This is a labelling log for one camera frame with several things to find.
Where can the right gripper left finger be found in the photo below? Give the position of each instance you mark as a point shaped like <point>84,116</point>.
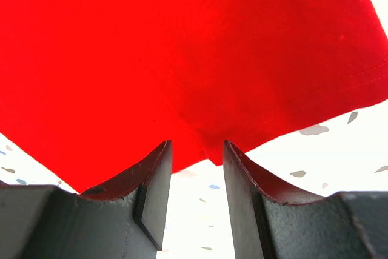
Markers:
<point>123,217</point>

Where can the red t shirt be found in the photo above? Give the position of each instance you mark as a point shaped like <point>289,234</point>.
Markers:
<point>90,87</point>

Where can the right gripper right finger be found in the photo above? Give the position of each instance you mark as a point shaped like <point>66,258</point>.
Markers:
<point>271,218</point>

